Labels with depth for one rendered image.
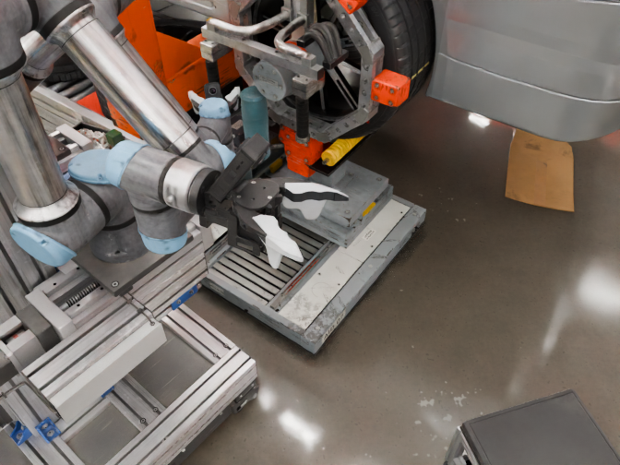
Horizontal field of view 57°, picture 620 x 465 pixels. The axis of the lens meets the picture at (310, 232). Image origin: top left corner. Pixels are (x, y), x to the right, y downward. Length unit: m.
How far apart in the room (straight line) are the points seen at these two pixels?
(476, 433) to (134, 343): 0.90
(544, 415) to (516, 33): 1.03
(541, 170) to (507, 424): 1.58
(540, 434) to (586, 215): 1.36
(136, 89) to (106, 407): 1.10
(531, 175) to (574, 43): 1.30
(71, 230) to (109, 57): 0.34
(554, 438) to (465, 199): 1.32
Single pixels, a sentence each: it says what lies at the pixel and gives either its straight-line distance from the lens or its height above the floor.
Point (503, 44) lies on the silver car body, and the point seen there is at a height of 0.99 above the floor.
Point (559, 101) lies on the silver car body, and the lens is 1.78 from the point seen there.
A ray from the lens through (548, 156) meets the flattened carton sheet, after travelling 3.06.
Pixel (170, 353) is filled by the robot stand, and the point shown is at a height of 0.21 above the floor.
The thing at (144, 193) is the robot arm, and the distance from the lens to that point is 0.87.
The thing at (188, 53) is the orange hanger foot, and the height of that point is 0.73.
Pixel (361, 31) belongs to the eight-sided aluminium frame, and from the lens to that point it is 1.70.
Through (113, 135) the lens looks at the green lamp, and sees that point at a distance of 1.98.
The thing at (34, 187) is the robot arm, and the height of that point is 1.12.
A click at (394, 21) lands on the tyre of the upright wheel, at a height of 1.02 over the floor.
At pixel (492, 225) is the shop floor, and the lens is 2.61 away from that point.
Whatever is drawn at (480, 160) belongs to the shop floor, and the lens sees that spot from 2.94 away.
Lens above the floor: 1.77
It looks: 46 degrees down
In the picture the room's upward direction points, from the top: straight up
